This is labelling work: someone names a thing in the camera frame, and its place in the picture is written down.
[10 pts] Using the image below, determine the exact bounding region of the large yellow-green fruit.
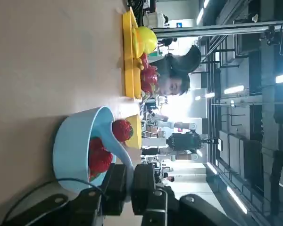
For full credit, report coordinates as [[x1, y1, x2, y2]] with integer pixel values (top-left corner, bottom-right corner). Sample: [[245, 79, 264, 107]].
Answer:
[[138, 26, 158, 54]]

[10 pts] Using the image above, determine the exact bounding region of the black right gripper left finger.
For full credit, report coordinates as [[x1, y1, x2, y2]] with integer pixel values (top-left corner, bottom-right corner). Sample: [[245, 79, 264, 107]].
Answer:
[[1, 163, 128, 226]]

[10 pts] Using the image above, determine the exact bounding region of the aluminium frame post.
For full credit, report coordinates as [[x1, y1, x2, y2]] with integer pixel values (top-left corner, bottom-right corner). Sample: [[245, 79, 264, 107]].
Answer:
[[153, 22, 283, 35]]

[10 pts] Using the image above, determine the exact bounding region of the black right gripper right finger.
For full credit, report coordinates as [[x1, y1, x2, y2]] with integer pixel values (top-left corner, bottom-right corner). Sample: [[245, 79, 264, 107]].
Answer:
[[131, 163, 241, 226]]

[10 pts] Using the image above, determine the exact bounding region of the blue bowl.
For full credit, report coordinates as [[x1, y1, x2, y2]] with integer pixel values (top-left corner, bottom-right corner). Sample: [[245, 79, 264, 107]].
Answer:
[[52, 106, 117, 194]]

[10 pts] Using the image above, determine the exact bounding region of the red dragon fruit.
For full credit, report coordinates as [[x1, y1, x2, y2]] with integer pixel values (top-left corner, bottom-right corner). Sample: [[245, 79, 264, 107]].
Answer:
[[140, 63, 161, 95]]

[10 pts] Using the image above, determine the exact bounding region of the black background robot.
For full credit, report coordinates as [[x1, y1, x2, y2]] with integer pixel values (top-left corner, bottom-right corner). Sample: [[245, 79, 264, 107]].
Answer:
[[167, 132, 205, 151]]

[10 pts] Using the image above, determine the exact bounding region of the pale blue plastic spoon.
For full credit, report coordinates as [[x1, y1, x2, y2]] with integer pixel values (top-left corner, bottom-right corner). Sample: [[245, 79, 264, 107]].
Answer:
[[101, 120, 135, 203]]

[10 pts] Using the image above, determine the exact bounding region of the person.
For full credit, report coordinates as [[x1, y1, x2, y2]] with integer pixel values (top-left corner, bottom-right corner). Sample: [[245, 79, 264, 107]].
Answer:
[[164, 173, 175, 186], [155, 53, 191, 97]]

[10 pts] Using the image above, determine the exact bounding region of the black chair backrest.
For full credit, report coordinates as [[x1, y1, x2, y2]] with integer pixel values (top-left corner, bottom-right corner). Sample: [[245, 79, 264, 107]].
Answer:
[[168, 44, 202, 73]]

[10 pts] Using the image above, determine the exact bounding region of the yellow star fruit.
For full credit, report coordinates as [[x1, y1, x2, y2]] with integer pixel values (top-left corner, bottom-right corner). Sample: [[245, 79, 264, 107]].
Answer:
[[132, 27, 145, 59]]

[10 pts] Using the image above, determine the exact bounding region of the yellow bowl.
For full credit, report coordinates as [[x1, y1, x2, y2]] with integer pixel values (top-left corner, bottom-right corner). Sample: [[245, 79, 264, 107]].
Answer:
[[124, 114, 142, 149]]

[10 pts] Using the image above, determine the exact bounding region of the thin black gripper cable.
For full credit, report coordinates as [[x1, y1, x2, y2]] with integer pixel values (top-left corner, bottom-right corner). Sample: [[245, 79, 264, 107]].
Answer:
[[2, 178, 109, 223]]

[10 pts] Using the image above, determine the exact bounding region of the yellow plastic tray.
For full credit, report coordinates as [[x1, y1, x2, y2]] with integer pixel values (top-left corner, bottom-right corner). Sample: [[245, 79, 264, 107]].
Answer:
[[122, 6, 142, 98]]

